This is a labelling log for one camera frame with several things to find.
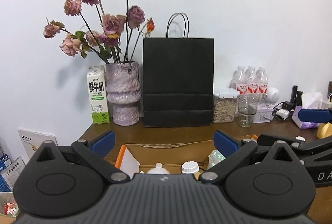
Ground white capped bottle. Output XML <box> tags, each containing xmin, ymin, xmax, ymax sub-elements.
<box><xmin>181</xmin><ymin>161</ymin><xmax>200</xmax><ymax>174</ymax></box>

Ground purple tissue box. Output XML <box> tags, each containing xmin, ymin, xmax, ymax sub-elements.
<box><xmin>292</xmin><ymin>91</ymin><xmax>322</xmax><ymax>130</ymax></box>

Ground pale green mesh ball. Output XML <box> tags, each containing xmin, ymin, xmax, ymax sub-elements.
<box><xmin>208</xmin><ymin>150</ymin><xmax>225</xmax><ymax>169</ymax></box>

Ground yellow mug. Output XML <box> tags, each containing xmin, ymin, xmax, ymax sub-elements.
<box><xmin>316</xmin><ymin>123</ymin><xmax>332</xmax><ymax>139</ymax></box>

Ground white round cap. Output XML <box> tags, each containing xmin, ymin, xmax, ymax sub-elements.
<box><xmin>296</xmin><ymin>136</ymin><xmax>306</xmax><ymax>142</ymax></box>

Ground empty glass cup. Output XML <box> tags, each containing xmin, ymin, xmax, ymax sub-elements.
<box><xmin>237</xmin><ymin>94</ymin><xmax>261</xmax><ymax>127</ymax></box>

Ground clear jar of seeds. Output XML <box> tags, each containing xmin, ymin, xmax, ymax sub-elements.
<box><xmin>212</xmin><ymin>87</ymin><xmax>239</xmax><ymax>123</ymax></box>

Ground white tin box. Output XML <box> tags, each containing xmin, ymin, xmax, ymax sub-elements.
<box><xmin>253</xmin><ymin>104</ymin><xmax>274</xmax><ymax>123</ymax></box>

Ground orange cardboard box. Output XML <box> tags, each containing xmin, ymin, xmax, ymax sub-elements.
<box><xmin>115</xmin><ymin>140</ymin><xmax>215</xmax><ymax>177</ymax></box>

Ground purple ceramic vase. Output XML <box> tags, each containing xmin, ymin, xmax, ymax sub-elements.
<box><xmin>105</xmin><ymin>61</ymin><xmax>141</xmax><ymax>126</ymax></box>

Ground yellow plush toy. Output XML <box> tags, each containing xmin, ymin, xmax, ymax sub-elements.
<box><xmin>147</xmin><ymin>163</ymin><xmax>169</xmax><ymax>175</ymax></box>

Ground water bottle right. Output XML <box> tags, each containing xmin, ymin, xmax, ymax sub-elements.
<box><xmin>255</xmin><ymin>67</ymin><xmax>269</xmax><ymax>104</ymax></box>

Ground water bottle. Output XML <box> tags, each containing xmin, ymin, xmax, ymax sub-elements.
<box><xmin>255</xmin><ymin>67</ymin><xmax>269</xmax><ymax>104</ymax></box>
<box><xmin>245</xmin><ymin>66</ymin><xmax>258</xmax><ymax>94</ymax></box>
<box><xmin>229</xmin><ymin>65</ymin><xmax>248</xmax><ymax>95</ymax></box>

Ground water bottle left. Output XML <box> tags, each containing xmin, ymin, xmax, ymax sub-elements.
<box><xmin>229</xmin><ymin>65</ymin><xmax>248</xmax><ymax>95</ymax></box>

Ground white green milk carton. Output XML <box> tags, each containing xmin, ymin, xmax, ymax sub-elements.
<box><xmin>87</xmin><ymin>65</ymin><xmax>110</xmax><ymax>125</ymax></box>

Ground water bottle middle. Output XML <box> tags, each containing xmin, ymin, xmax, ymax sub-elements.
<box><xmin>245</xmin><ymin>66</ymin><xmax>258</xmax><ymax>94</ymax></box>

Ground black paper shopping bag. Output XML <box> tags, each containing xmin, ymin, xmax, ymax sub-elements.
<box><xmin>142</xmin><ymin>13</ymin><xmax>214</xmax><ymax>127</ymax></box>

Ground blue booklets on floor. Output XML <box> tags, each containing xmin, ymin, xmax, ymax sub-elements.
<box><xmin>1</xmin><ymin>157</ymin><xmax>25</xmax><ymax>191</ymax></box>

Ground dried rose bouquet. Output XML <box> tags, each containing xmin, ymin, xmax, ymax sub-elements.
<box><xmin>43</xmin><ymin>0</ymin><xmax>155</xmax><ymax>64</ymax></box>

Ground white power strip with cables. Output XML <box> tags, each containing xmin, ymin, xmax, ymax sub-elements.
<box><xmin>272</xmin><ymin>101</ymin><xmax>295</xmax><ymax>121</ymax></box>

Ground white round camera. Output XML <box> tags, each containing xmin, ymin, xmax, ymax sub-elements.
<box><xmin>265</xmin><ymin>87</ymin><xmax>280</xmax><ymax>104</ymax></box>

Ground white board leaning on wall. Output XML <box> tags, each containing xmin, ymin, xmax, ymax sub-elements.
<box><xmin>18</xmin><ymin>129</ymin><xmax>57</xmax><ymax>159</ymax></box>

